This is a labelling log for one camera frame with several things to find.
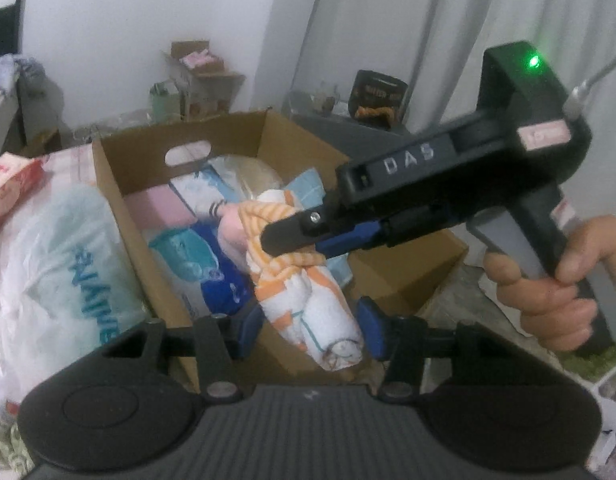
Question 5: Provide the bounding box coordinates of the pink soft packet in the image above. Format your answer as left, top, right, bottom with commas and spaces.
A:
124, 184, 197, 233

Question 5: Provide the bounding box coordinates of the dark blue tissue packet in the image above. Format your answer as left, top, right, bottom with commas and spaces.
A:
185, 227, 261, 318

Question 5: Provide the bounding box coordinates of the green plastic bottle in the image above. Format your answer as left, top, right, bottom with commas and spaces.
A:
149, 81, 183, 122

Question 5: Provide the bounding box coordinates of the white curtain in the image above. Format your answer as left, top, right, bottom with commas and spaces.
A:
308, 0, 616, 221

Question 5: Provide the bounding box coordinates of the person's right hand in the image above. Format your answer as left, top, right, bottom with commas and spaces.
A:
482, 214, 616, 352

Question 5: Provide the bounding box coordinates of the open cardboard box with pink items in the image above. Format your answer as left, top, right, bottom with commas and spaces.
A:
162, 39, 246, 122

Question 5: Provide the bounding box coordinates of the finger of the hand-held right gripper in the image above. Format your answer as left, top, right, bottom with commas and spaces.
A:
315, 221, 385, 257
260, 207, 349, 257

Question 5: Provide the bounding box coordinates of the large cardboard box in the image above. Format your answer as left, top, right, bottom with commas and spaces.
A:
90, 109, 469, 393

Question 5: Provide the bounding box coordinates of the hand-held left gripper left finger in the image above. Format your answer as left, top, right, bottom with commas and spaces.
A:
102, 305, 267, 402

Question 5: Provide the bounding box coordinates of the pile of purple clothes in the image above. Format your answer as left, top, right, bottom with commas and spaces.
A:
0, 44, 45, 92

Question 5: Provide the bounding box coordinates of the white blue tissue packet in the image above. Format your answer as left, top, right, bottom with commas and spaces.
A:
169, 164, 249, 218

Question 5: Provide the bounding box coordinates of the grey cable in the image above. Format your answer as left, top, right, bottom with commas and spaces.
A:
562, 42, 616, 113

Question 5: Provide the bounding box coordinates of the pink wet wipes packet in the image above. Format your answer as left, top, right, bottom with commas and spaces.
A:
0, 154, 47, 240

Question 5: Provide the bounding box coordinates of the white plastic bag teal print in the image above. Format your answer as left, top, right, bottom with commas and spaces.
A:
0, 184, 151, 441

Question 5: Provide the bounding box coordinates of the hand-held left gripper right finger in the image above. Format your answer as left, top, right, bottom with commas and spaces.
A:
357, 296, 508, 402

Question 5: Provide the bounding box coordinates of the pink soft toy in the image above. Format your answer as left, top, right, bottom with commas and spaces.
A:
217, 204, 249, 253

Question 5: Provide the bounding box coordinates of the black bag with orange print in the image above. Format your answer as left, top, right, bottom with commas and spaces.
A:
352, 69, 407, 128

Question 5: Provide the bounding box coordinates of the teal white tissue packet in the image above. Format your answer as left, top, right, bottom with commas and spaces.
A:
149, 225, 225, 283

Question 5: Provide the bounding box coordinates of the orange striped white towel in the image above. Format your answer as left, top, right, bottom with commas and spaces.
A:
237, 189, 365, 373

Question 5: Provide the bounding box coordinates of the dark headboard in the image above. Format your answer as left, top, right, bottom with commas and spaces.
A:
0, 0, 28, 61

